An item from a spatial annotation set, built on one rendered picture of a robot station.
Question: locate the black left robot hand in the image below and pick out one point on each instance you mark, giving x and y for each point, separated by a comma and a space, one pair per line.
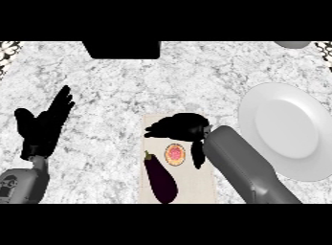
42, 127

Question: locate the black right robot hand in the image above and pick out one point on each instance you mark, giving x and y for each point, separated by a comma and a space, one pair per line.
183, 127

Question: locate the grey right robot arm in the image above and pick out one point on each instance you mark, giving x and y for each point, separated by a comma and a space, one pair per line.
245, 167

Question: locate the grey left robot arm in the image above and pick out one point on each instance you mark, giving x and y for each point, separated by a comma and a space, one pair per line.
20, 186

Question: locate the pink frosted cupcake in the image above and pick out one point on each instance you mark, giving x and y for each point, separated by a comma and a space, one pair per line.
175, 154

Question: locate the beige placemat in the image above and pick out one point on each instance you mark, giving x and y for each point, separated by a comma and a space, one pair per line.
193, 185

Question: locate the white round plate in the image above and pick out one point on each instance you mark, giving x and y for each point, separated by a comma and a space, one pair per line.
290, 131

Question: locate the dark purple eggplant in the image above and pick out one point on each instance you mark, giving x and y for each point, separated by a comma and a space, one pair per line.
160, 180

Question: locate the black appliance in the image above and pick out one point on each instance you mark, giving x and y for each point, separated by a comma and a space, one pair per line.
122, 49

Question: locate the grey round object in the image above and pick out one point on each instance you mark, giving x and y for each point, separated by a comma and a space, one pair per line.
293, 44

